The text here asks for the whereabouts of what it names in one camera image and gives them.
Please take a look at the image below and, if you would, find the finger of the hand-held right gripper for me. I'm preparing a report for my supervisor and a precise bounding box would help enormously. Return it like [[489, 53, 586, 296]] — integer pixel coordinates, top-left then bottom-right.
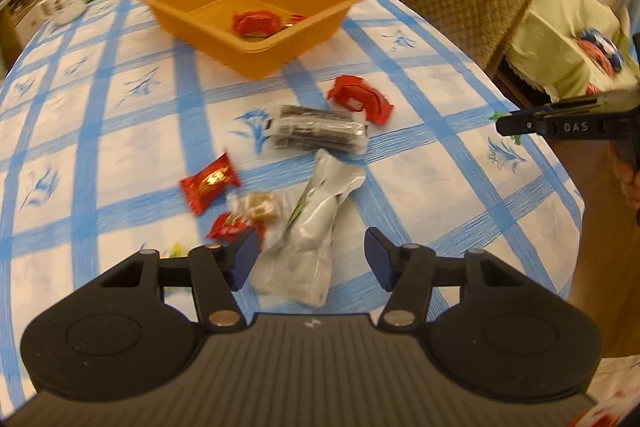
[[496, 105, 555, 138]]

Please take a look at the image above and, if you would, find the red blue patterned item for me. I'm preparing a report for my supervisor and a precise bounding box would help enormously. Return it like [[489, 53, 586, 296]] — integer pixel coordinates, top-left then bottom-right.
[[575, 29, 632, 80]]

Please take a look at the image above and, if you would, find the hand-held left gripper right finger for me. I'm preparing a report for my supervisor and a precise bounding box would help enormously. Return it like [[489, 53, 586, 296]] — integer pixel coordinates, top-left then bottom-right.
[[364, 227, 527, 331]]

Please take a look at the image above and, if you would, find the wooden shelf unit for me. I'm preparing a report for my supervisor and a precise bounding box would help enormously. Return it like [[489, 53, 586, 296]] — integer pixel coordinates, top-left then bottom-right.
[[0, 0, 42, 75]]

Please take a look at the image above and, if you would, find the white red printed clothing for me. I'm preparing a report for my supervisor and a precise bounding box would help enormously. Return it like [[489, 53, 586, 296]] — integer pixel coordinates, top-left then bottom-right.
[[570, 357, 640, 427]]

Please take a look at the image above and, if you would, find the light green cloth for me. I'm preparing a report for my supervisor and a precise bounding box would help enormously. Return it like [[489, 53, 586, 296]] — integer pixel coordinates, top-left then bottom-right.
[[504, 0, 640, 104]]

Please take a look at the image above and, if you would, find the red candy packet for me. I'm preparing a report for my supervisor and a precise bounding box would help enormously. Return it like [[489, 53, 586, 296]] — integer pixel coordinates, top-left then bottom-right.
[[232, 9, 281, 40]]

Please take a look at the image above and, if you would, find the beige candy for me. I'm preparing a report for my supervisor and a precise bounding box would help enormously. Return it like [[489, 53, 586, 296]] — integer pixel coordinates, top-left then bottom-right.
[[231, 191, 286, 224]]

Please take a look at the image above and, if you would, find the red candy with gold print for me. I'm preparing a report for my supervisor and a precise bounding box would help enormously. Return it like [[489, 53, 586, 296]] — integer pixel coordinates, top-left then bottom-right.
[[180, 152, 242, 217]]

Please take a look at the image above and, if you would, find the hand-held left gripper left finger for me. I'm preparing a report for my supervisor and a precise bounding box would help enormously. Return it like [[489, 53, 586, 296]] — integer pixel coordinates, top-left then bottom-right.
[[100, 228, 264, 334]]

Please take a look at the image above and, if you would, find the red snack packet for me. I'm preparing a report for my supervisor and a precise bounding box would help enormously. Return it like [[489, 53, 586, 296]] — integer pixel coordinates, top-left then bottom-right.
[[326, 75, 394, 125]]

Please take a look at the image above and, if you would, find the silver snack packet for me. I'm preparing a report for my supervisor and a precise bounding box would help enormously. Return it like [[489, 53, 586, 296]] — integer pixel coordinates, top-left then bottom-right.
[[249, 148, 367, 307]]

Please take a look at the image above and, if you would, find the person's right hand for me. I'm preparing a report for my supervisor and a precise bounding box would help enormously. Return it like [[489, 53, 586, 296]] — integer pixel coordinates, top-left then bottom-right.
[[614, 157, 640, 200]]

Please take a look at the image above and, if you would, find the white mug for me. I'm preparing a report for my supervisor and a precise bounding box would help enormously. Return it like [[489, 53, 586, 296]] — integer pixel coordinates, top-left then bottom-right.
[[39, 0, 87, 26]]

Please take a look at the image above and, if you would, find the small red candy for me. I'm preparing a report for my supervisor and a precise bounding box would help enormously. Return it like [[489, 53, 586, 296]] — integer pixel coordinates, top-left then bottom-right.
[[206, 213, 265, 244]]

